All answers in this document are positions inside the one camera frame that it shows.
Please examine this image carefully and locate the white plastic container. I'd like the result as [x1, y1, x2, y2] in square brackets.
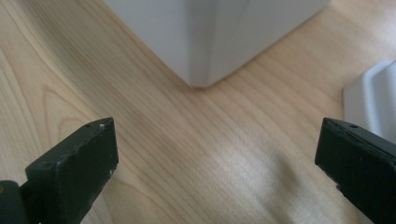
[343, 59, 396, 145]

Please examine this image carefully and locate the white box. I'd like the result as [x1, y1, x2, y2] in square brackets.
[104, 0, 332, 89]

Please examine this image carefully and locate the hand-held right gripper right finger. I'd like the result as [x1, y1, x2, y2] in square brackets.
[314, 117, 396, 224]

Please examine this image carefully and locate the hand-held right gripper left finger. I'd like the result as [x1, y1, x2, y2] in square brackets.
[20, 117, 120, 224]

